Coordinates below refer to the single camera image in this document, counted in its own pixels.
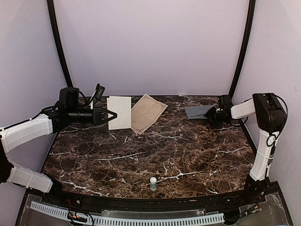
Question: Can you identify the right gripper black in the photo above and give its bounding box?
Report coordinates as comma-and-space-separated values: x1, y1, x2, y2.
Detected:
204, 106, 226, 128

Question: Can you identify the grey envelope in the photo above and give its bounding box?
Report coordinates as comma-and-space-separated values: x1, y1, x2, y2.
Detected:
184, 105, 213, 120

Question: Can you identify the beige letter paper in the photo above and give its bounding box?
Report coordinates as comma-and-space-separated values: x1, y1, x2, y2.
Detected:
107, 96, 132, 130

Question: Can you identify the beige lined letter sheet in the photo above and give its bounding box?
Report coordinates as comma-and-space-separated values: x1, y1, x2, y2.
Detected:
131, 94, 168, 135

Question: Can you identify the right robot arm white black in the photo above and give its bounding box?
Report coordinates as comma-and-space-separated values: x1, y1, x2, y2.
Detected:
204, 93, 288, 204

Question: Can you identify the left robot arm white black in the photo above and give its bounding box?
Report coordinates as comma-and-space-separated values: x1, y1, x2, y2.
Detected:
0, 85, 117, 205

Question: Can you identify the small electronics board with leds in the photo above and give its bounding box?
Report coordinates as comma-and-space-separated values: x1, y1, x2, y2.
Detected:
67, 212, 87, 223

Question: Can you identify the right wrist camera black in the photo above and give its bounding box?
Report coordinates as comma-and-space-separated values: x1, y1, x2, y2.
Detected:
218, 95, 233, 111

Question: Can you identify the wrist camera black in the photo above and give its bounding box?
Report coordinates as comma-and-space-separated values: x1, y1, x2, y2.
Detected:
218, 95, 233, 111
90, 83, 105, 109

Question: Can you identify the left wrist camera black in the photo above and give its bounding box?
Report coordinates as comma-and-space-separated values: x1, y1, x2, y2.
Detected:
90, 83, 105, 109

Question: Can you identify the black front table rail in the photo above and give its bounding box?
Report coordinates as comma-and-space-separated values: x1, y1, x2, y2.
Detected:
40, 182, 269, 217

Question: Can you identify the white slotted cable duct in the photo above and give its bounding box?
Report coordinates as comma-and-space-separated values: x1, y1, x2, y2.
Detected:
30, 201, 225, 226

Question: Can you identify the black right frame post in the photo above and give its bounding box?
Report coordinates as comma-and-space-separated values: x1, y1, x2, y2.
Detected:
229, 0, 256, 99

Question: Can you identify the black frame post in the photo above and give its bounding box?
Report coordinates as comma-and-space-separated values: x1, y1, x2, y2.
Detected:
229, 0, 256, 99
47, 0, 74, 88

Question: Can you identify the black left frame post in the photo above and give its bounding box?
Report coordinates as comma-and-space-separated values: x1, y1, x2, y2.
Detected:
47, 0, 74, 88

